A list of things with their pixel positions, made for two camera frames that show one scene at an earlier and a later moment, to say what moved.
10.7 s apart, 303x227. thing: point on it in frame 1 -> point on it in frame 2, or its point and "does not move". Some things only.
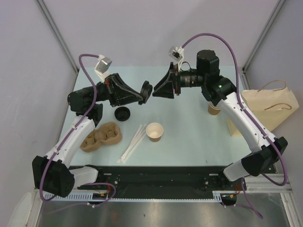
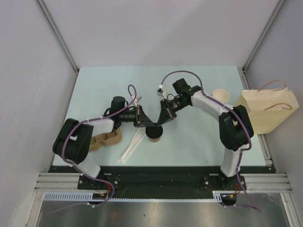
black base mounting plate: [163, 180] does not move
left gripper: [120, 93] -> [141, 119]
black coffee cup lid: [146, 91] -> [154, 132]
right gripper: [164, 89] -> [167, 114]
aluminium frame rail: [259, 183] does not move
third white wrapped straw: [133, 149] does not move
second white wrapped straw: [128, 150] does not move
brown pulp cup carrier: [108, 133] does not move
